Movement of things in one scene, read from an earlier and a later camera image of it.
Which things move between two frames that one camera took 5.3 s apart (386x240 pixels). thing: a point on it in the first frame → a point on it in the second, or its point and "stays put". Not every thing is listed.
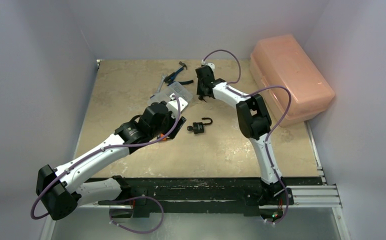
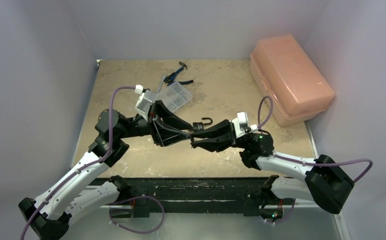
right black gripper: (203, 86) → (232, 133)
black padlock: (198, 127) stays put
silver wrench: (163, 77) stays put
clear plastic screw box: (177, 88) stays put
